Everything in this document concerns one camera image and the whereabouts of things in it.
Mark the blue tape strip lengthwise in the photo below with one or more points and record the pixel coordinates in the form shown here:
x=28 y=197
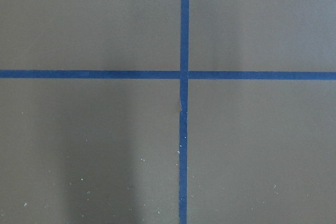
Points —
x=184 y=54

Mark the blue tape strip crosswise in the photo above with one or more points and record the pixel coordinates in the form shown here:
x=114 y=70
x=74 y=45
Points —
x=191 y=75

